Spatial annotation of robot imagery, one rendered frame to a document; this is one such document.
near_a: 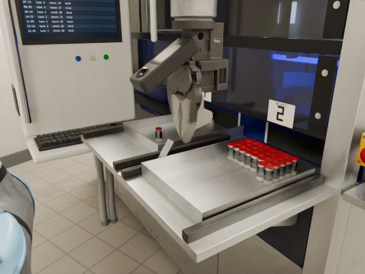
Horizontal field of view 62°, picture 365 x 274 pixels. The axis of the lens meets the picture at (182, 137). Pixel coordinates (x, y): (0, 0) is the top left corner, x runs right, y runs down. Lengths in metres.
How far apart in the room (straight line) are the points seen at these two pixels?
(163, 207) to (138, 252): 1.26
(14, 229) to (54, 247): 1.64
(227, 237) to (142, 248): 1.37
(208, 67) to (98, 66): 0.94
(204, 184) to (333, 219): 0.32
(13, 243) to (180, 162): 0.52
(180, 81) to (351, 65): 0.38
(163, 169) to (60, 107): 0.71
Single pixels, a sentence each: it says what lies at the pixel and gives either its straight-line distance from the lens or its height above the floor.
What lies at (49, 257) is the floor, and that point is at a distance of 2.00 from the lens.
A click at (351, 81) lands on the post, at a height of 1.13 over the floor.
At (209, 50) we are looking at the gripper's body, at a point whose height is 1.20.
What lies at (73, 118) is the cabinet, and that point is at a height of 0.86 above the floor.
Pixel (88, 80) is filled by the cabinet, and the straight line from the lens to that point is 1.40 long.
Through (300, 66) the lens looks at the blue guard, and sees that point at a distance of 0.80.
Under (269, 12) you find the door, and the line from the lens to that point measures 0.88.
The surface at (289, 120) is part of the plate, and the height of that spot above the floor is 1.01.
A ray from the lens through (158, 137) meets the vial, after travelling 0.98.
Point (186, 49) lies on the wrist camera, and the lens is 0.50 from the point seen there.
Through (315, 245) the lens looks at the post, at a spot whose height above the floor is 0.70.
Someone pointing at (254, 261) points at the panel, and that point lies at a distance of 1.12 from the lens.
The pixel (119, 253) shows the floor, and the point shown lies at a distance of 1.91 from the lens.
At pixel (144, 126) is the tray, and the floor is 0.88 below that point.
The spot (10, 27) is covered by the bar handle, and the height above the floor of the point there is 1.23.
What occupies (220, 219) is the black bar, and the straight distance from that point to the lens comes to 0.59.
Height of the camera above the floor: 1.24
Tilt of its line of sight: 20 degrees down
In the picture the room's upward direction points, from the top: straight up
